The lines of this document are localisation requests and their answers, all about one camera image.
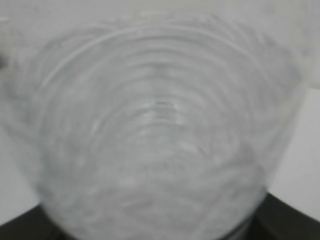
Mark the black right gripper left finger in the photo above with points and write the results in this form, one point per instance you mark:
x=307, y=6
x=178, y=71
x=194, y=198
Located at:
x=31, y=225

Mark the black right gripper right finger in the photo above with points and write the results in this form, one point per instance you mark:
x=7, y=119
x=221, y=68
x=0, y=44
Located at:
x=276, y=220

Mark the clear Nongfu Spring water bottle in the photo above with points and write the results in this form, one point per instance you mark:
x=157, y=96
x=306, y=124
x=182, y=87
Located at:
x=161, y=129

